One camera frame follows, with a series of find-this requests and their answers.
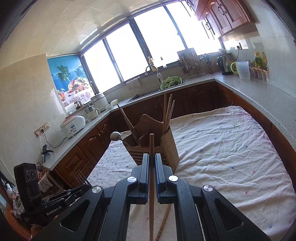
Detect fruit poster blind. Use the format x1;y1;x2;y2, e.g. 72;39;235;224
47;55;95;108

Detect wooden utensil holder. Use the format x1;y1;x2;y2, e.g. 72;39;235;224
122;114;180;174

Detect person's left hand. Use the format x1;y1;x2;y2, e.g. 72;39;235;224
31;224;45;238

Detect metal fork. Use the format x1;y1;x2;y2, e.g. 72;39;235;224
73;170;86;185

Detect yellow oil bottle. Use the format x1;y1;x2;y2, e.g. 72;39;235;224
254;52;262;69

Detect green vegetable basin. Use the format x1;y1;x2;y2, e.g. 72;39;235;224
160;76;183;90

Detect dish soap bottle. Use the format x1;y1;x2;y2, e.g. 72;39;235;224
148;56;154;65

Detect upper wooden cabinets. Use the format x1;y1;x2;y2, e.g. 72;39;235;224
186;0;256;40

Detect white rice cooker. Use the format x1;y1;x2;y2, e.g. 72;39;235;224
60;115;86;139

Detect white plastic jug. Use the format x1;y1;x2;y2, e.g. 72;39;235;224
230;61;250;80

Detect white multi cooker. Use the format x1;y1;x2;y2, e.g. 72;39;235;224
91;93;109;111

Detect metal table knife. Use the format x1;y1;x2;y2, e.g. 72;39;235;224
117;104;138;144

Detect metal spoon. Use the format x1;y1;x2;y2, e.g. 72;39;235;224
110;132;123;141

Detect black electric kettle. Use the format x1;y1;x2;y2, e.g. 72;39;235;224
217;55;233;76

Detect kitchen faucet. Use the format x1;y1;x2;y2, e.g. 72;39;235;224
145;64;163;83

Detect white dotted tablecloth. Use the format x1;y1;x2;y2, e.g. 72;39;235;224
87;106;295;240

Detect dish drying rack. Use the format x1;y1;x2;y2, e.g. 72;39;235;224
177;48;205;75

